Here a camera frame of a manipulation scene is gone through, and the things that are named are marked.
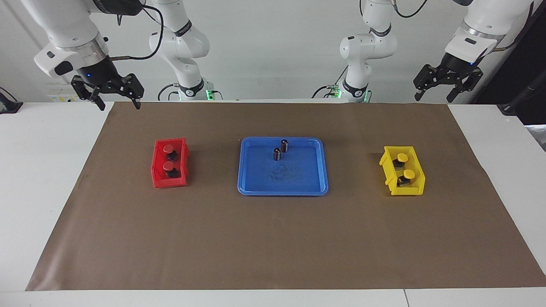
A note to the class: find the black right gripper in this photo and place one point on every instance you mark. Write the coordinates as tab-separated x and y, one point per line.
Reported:
100	74

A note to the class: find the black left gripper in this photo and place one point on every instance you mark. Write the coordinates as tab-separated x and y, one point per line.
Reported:
455	68

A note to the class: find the red push button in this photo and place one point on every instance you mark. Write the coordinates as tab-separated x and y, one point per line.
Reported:
169	149
169	166

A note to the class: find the yellow push button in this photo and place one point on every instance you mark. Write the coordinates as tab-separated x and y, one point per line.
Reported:
401	157
409	173

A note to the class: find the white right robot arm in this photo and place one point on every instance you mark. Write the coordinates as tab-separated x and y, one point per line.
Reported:
68	25

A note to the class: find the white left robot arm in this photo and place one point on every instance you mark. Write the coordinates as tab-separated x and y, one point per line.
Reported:
482	21

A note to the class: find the blue plastic tray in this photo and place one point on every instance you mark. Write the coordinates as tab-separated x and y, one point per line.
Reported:
298	179

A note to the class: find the white power strip box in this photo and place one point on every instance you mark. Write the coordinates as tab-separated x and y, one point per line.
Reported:
59	97

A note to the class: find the black tripod leg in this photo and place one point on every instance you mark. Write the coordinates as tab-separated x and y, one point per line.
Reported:
520	100

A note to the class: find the black background panel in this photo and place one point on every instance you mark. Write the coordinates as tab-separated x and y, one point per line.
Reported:
529	51

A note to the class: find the red plastic bin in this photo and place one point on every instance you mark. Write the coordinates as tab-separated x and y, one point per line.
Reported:
170	182

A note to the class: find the yellow plastic bin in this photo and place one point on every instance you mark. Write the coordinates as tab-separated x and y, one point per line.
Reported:
409	190

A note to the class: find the black cylindrical capacitor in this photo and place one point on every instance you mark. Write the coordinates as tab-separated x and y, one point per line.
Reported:
277	154
284	145

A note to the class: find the brown paper mat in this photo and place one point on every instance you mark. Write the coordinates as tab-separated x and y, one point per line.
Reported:
273	238

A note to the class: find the black camera stand foot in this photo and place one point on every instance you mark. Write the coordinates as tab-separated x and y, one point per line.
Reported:
8	106

